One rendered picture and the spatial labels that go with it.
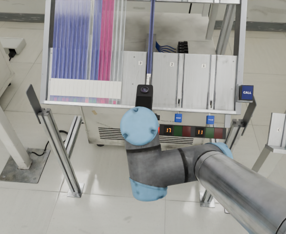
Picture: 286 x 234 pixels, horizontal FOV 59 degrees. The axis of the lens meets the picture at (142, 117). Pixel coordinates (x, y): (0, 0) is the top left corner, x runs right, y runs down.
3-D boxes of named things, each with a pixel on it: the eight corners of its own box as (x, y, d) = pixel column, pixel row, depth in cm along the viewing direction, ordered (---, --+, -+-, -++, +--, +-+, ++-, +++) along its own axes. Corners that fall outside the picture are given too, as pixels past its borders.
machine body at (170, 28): (199, 157, 160) (221, 79, 115) (90, 149, 164) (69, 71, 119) (193, 89, 205) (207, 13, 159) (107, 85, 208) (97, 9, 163)
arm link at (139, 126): (121, 152, 49) (115, 108, 49) (127, 146, 60) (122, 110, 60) (162, 146, 49) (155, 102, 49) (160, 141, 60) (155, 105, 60)
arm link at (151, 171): (188, 196, 51) (181, 142, 52) (133, 206, 50) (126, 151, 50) (178, 186, 59) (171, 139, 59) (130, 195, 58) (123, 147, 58)
